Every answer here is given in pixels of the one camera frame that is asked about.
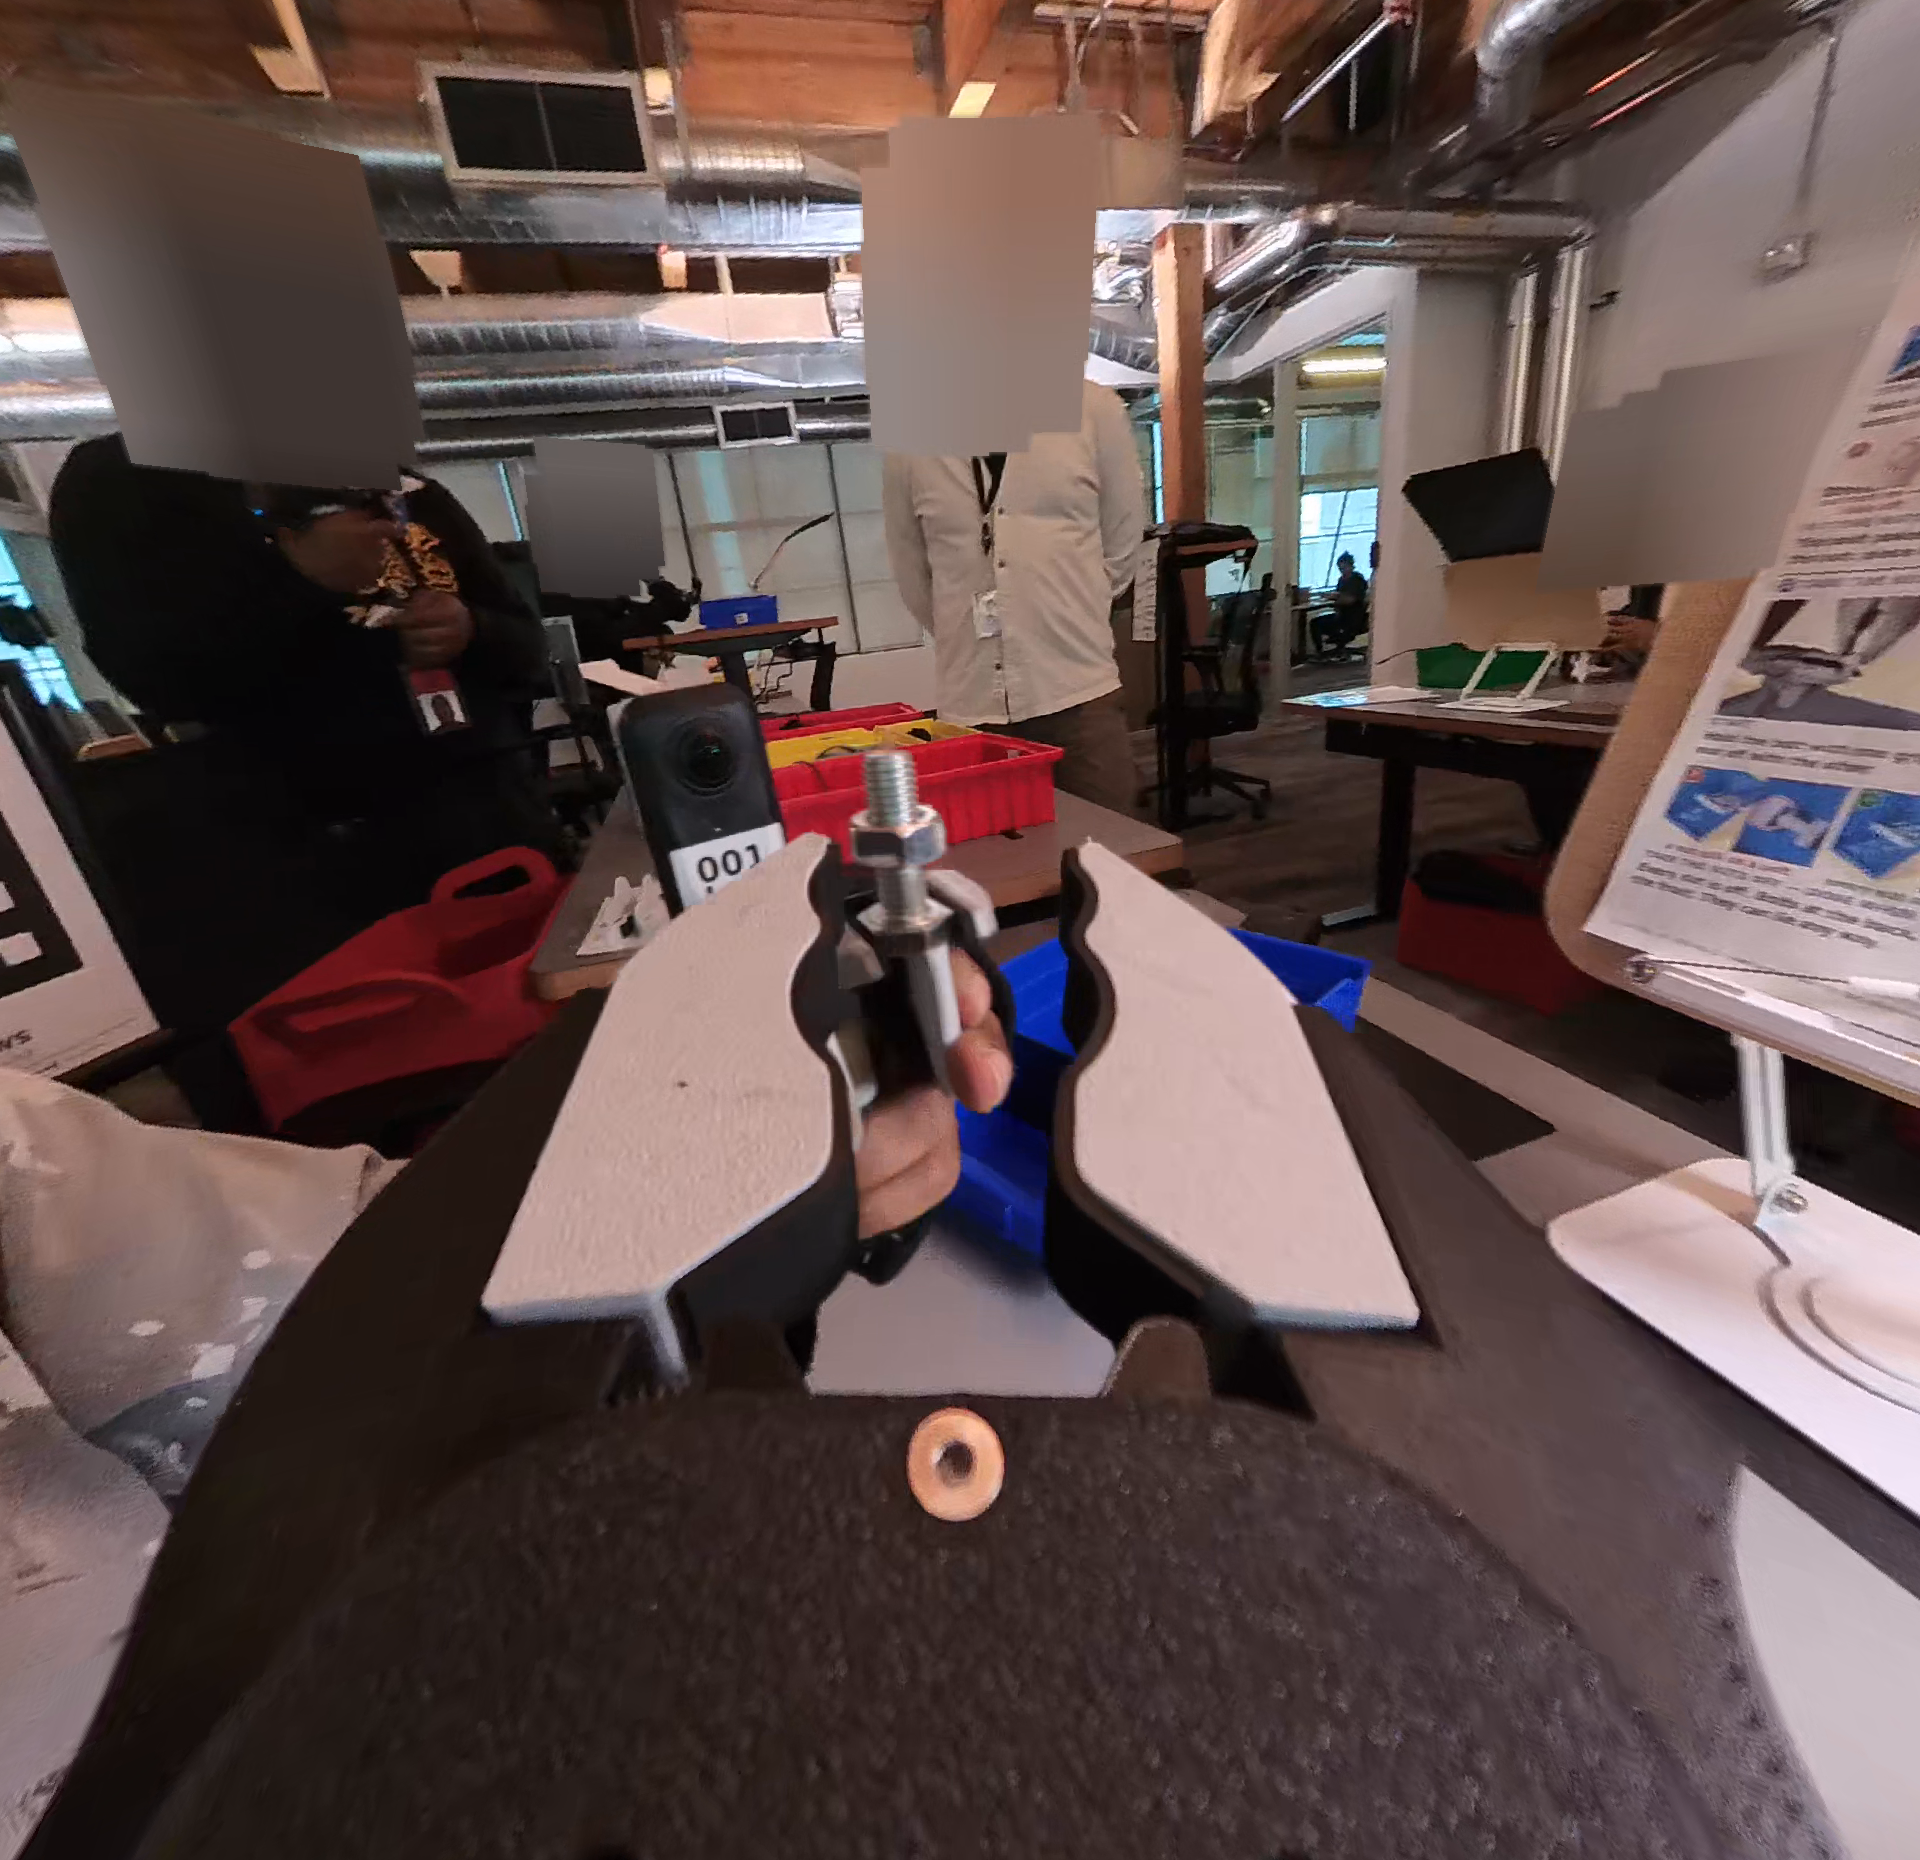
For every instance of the black office chair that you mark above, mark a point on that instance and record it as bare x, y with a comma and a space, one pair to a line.
1214, 690

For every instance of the yellow plastic bin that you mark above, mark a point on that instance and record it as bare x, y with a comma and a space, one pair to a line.
810, 751

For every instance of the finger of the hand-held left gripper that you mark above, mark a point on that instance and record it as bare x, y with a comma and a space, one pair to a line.
866, 962
930, 1005

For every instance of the blue plastic bin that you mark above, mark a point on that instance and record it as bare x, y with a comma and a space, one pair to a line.
739, 613
1035, 1140

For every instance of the framed marker poster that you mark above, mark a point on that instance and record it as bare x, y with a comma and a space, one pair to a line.
90, 990

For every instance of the person's torso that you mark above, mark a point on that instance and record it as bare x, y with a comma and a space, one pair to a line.
60, 1590

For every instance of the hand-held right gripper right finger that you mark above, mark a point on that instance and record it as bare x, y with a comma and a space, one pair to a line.
1231, 1140

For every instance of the green plastic bin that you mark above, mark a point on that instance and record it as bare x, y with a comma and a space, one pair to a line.
1449, 668

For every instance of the steel hex nut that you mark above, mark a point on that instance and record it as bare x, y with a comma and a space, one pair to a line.
897, 836

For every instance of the person's left hand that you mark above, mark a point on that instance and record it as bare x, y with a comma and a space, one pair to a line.
914, 1171

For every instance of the white air vent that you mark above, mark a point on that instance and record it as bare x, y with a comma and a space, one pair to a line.
541, 122

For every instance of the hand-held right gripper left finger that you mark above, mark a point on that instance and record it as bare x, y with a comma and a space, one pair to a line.
691, 1110

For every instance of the silver air duct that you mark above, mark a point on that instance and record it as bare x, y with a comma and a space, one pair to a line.
1544, 1

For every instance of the red bag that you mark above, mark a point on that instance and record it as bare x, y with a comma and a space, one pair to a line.
1500, 944

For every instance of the printed instruction sheet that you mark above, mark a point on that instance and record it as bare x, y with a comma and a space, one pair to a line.
1801, 661

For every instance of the white paper packets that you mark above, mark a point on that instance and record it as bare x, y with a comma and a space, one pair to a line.
622, 922

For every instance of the wooden board stand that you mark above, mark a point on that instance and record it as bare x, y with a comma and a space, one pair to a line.
1500, 601

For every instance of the black flag panel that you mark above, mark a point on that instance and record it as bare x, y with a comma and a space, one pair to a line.
1478, 506

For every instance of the small air vent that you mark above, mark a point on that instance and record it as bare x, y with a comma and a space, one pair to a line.
757, 422

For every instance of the steel hex bolt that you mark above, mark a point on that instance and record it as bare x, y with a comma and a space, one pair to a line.
893, 882

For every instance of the red tote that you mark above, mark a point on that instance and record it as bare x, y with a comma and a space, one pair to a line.
374, 1021

